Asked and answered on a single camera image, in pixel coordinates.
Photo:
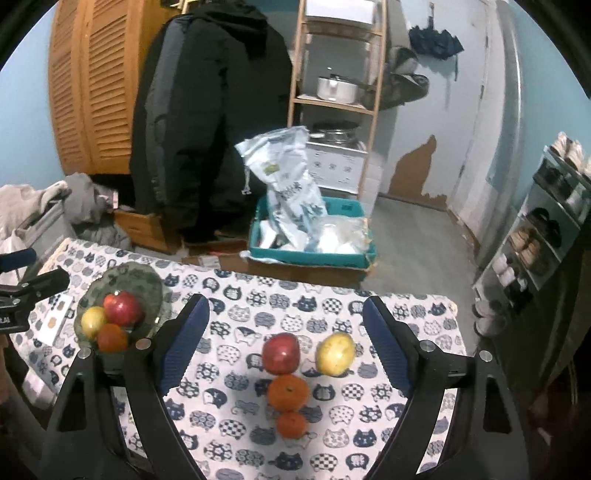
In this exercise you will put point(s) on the white storage bin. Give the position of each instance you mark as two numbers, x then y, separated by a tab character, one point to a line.
359	11

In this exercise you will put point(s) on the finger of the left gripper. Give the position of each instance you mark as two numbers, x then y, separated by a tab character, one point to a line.
45	285
17	260

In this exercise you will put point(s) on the grey fabric bag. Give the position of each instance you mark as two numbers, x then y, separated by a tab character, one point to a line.
45	234

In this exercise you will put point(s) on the wooden shelf rack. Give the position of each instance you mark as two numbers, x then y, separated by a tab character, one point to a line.
339	61

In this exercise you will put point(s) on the beige towel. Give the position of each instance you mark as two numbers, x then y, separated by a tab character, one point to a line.
22	204

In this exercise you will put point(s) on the large orange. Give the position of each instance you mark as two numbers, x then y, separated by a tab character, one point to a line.
287	393

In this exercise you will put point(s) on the steel pot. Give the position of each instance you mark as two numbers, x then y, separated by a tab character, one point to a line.
338	132

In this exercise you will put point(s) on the grey clothes pile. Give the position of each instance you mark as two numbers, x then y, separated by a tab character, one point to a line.
89	208

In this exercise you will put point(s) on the white patterned drawer box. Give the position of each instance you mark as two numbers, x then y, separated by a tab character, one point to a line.
336	168

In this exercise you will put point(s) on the white rice bag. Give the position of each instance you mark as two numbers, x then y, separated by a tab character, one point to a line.
278	159

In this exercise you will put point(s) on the clear plastic bag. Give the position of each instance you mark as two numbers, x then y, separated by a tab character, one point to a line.
342	235

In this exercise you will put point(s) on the white cooking pot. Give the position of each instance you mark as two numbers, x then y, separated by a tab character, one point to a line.
338	89

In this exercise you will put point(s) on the shoe rack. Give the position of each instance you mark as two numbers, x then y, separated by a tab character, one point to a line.
545	228

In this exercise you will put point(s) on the wooden louvered wardrobe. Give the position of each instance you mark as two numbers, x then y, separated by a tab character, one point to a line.
97	51

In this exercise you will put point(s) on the red apple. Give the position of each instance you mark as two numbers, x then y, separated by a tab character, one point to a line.
281	354
123	309

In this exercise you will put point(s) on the black hanging coat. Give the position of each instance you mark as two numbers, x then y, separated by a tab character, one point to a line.
212	78

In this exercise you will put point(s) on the small tangerine bottom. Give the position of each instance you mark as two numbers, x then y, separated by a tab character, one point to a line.
291	425

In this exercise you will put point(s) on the teal plastic basket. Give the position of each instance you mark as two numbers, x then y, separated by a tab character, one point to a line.
265	246

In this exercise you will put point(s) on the green glass plate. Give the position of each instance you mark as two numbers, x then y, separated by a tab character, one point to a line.
140	280

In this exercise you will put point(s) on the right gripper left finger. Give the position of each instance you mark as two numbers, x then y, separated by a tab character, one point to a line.
154	366

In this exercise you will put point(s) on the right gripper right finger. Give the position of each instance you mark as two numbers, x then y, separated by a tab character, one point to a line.
423	372

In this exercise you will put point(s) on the grey backpack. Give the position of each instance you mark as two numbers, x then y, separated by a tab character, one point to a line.
402	83

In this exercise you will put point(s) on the cat pattern tablecloth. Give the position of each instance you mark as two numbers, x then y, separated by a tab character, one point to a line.
220	408

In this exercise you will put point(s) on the wooden drawer unit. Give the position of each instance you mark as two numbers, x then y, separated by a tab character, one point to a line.
147	231

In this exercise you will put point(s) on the cardboard box under basket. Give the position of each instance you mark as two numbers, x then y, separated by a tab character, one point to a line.
321	275

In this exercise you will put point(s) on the dark blue umbrella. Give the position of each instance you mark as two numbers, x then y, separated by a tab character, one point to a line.
437	51

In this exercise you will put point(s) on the silver duct pipe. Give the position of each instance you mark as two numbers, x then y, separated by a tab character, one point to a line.
508	156

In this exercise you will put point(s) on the pale blue door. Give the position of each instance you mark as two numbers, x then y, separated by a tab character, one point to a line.
431	137

